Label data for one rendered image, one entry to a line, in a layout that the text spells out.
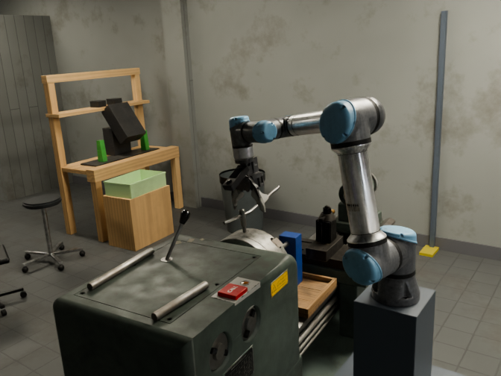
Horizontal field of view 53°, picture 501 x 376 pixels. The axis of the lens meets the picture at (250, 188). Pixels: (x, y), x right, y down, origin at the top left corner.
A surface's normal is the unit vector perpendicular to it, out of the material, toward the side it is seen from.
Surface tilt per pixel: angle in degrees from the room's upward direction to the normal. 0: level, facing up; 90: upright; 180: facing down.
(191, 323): 0
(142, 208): 90
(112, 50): 90
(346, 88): 90
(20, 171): 90
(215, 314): 0
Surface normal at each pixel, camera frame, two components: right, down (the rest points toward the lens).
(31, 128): 0.81, 0.12
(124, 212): -0.54, 0.25
